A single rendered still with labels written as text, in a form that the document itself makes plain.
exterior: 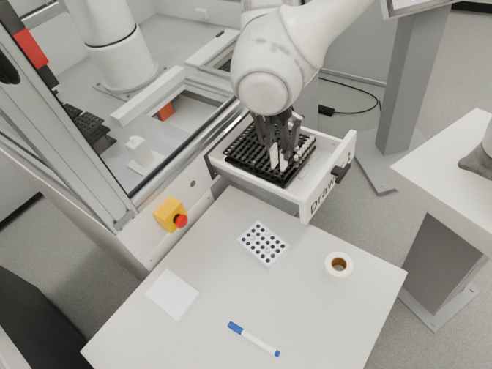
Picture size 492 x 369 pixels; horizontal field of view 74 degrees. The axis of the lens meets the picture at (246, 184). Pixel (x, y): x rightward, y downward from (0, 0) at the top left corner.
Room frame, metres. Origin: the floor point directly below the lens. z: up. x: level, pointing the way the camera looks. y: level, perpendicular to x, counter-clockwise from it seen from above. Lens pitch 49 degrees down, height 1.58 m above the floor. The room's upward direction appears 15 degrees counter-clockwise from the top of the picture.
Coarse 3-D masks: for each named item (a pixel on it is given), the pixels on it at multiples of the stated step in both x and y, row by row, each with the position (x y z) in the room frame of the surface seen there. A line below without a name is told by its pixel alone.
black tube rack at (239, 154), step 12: (252, 132) 0.79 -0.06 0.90; (276, 132) 0.79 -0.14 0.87; (240, 144) 0.75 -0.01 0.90; (252, 144) 0.73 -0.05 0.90; (300, 144) 0.71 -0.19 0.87; (228, 156) 0.71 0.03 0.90; (240, 156) 0.69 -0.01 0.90; (252, 156) 0.68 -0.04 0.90; (264, 156) 0.70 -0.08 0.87; (252, 168) 0.66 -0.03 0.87; (264, 168) 0.62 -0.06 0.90; (276, 168) 0.64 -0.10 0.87; (276, 180) 0.59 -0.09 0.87; (288, 180) 0.58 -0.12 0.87
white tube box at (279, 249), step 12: (252, 228) 0.51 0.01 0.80; (264, 228) 0.49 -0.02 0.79; (240, 240) 0.48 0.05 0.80; (264, 240) 0.46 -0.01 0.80; (276, 240) 0.45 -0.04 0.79; (252, 252) 0.43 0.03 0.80; (264, 252) 0.42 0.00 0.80; (276, 252) 0.42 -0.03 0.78; (288, 252) 0.42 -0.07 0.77; (264, 264) 0.39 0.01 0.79; (276, 264) 0.39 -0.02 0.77
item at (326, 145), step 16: (240, 128) 0.84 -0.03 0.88; (288, 128) 0.78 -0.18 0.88; (304, 128) 0.75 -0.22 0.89; (224, 144) 0.78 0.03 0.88; (320, 144) 0.70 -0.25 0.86; (336, 144) 0.66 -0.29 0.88; (224, 160) 0.76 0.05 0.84; (320, 160) 0.65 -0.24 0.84; (224, 176) 0.68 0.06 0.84; (240, 176) 0.63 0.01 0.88; (256, 192) 0.59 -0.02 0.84; (272, 192) 0.55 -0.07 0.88; (288, 192) 0.52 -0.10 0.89
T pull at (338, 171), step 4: (348, 164) 0.55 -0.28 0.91; (332, 168) 0.55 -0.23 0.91; (336, 168) 0.55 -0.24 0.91; (340, 168) 0.54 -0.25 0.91; (344, 168) 0.54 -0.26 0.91; (348, 168) 0.54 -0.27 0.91; (332, 172) 0.54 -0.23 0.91; (336, 172) 0.53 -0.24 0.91; (340, 172) 0.53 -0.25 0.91; (344, 172) 0.53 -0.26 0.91; (340, 176) 0.51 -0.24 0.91; (336, 180) 0.51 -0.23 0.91; (340, 180) 0.51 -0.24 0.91
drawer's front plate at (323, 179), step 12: (348, 132) 0.65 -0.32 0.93; (348, 144) 0.61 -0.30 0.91; (336, 156) 0.57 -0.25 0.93; (324, 168) 0.54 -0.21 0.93; (324, 180) 0.52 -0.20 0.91; (312, 192) 0.48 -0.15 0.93; (300, 204) 0.46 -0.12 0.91; (312, 204) 0.48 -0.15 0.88; (300, 216) 0.46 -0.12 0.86; (312, 216) 0.48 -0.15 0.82
